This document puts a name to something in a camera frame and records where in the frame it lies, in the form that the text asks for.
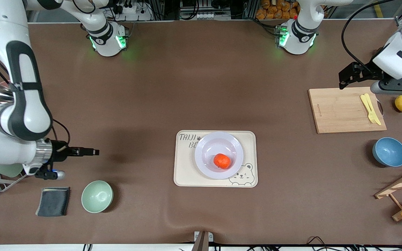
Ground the white round plate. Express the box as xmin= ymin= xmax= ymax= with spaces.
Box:
xmin=194 ymin=132 xmax=244 ymax=180

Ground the orange fruit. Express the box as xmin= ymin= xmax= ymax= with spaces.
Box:
xmin=214 ymin=153 xmax=231 ymax=170

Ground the wooden cutting board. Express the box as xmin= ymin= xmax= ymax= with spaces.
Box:
xmin=308 ymin=86 xmax=387 ymax=134

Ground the yellow plastic fork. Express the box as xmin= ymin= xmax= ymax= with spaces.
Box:
xmin=360 ymin=94 xmax=377 ymax=124

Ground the yellow plastic knife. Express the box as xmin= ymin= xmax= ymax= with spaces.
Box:
xmin=364 ymin=93 xmax=382 ymax=126

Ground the green bowl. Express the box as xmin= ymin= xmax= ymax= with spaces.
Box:
xmin=81 ymin=180 xmax=113 ymax=213

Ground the dark grey folded cloth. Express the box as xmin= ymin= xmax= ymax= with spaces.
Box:
xmin=35 ymin=187 xmax=71 ymax=217

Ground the green cup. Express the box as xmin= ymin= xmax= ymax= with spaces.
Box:
xmin=0 ymin=163 xmax=24 ymax=177

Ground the blue bowl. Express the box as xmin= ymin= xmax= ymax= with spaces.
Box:
xmin=372 ymin=137 xmax=402 ymax=167

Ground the bag of orange snacks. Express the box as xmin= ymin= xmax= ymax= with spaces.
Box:
xmin=256 ymin=0 xmax=300 ymax=20

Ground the cream bear print tray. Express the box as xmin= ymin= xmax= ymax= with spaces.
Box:
xmin=173 ymin=130 xmax=258 ymax=188

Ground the wooden mug rack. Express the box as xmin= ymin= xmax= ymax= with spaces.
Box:
xmin=375 ymin=164 xmax=402 ymax=222

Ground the white power strip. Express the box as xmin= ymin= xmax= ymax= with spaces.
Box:
xmin=117 ymin=3 xmax=152 ymax=21

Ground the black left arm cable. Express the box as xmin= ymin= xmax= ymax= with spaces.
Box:
xmin=341 ymin=0 xmax=397 ymax=72

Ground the grey wire cup rack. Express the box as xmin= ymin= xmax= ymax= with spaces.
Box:
xmin=0 ymin=164 xmax=27 ymax=192

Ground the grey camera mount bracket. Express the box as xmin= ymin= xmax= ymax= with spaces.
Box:
xmin=191 ymin=231 xmax=214 ymax=251

